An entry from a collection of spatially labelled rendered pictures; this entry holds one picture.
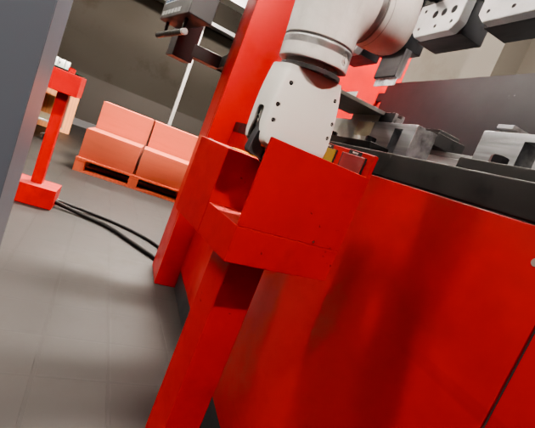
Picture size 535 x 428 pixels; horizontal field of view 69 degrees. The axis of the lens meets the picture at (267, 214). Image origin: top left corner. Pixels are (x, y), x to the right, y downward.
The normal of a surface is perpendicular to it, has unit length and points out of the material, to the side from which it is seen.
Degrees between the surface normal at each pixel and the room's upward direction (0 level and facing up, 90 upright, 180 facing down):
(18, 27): 90
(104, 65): 90
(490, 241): 90
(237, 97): 90
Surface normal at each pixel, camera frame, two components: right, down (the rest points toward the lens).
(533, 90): -0.88, -0.29
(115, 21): 0.36, 0.29
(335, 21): 0.16, 0.25
